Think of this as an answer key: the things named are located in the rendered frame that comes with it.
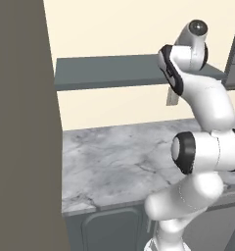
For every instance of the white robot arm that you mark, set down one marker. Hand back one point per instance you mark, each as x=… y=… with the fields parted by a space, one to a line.
x=204 y=98

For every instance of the tall grey-brown cabinet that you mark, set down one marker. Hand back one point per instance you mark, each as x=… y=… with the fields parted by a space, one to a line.
x=23 y=130

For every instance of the grey base cabinet door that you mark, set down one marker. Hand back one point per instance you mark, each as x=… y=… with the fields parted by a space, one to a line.
x=217 y=228
x=113 y=230

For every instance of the grey wall shelf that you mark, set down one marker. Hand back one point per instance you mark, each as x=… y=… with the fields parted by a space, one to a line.
x=106 y=70

